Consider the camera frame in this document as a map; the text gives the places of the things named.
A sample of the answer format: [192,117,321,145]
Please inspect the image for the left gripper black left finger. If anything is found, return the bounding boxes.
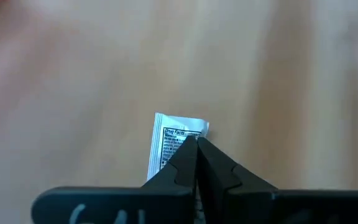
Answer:
[31,136,198,224]

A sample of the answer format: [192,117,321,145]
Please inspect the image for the narrow white grey packet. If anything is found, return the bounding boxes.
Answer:
[147,112,210,224]

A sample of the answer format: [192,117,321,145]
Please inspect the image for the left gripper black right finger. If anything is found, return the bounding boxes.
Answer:
[196,137,358,224]

